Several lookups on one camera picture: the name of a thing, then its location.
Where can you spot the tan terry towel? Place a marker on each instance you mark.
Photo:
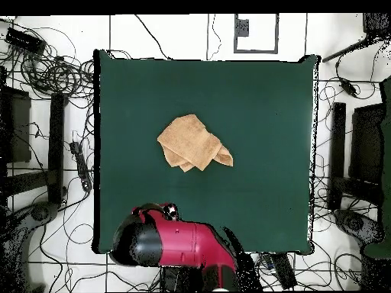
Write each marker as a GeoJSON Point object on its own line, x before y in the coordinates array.
{"type": "Point", "coordinates": [189, 137]}

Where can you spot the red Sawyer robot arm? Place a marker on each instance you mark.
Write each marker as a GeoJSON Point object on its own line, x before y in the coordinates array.
{"type": "Point", "coordinates": [189, 241]}

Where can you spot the black flat case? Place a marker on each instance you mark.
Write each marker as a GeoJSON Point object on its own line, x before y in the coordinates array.
{"type": "Point", "coordinates": [366, 143]}
{"type": "Point", "coordinates": [18, 128]}

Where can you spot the dark green table cloth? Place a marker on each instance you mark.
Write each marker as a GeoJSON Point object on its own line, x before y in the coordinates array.
{"type": "Point", "coordinates": [137, 183]}

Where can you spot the black power strip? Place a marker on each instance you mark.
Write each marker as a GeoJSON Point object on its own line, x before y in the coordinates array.
{"type": "Point", "coordinates": [82, 168]}

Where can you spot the black oblong device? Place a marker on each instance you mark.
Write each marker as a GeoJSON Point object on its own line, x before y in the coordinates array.
{"type": "Point", "coordinates": [284, 271]}

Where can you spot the black stand bar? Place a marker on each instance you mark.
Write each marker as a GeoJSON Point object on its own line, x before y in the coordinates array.
{"type": "Point", "coordinates": [56, 146]}
{"type": "Point", "coordinates": [337, 152]}

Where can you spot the small grey square plate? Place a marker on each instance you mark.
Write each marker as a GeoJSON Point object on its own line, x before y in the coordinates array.
{"type": "Point", "coordinates": [243, 27]}

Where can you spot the black power adapter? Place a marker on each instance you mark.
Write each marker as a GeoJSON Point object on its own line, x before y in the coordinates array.
{"type": "Point", "coordinates": [348, 87]}

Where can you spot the black box on floor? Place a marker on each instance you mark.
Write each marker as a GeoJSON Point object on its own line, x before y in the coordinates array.
{"type": "Point", "coordinates": [24, 40]}

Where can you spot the black tripod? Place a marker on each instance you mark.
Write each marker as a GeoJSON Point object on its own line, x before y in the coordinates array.
{"type": "Point", "coordinates": [377, 26]}

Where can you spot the grey floor frame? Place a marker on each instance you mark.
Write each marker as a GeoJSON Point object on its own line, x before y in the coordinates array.
{"type": "Point", "coordinates": [235, 33]}

